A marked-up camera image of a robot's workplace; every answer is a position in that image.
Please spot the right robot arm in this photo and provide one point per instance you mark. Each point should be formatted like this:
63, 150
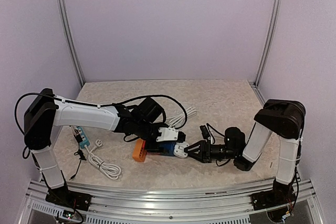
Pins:
284, 118

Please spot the right aluminium corner post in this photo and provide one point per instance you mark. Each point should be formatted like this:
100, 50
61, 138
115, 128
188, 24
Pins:
267, 46

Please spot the teal power strip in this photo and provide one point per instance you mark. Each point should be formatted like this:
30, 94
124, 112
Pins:
83, 141

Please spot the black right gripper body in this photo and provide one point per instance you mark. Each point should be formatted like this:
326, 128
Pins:
218, 154

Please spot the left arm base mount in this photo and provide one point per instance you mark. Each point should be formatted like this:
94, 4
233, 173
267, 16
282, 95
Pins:
72, 199

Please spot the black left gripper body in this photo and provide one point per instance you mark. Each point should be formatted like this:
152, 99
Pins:
153, 143

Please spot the aluminium front rail frame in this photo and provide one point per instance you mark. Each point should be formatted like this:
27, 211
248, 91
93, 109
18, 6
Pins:
229, 204

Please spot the aluminium corner post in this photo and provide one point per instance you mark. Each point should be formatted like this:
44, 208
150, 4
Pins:
267, 46
70, 42

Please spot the white plug adapter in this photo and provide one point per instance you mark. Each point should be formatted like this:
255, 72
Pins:
179, 149

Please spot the blue cube socket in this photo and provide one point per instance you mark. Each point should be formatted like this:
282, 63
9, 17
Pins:
166, 148

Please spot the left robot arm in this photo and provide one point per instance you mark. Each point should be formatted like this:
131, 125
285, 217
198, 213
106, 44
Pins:
140, 116

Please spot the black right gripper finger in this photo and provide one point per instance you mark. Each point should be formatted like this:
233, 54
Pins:
201, 156
197, 147

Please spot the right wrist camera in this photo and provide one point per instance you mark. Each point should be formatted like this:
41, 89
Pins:
205, 133

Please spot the orange USB socket block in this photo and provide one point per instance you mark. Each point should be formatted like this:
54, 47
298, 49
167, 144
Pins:
139, 152

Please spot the red cube socket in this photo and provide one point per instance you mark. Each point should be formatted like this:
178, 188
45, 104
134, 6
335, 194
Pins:
155, 150

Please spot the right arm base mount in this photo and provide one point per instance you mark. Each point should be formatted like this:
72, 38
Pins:
270, 198

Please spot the left aluminium corner post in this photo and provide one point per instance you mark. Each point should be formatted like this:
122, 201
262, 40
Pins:
70, 42

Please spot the black charger with thin cable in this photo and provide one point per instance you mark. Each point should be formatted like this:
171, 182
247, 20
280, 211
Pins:
79, 153

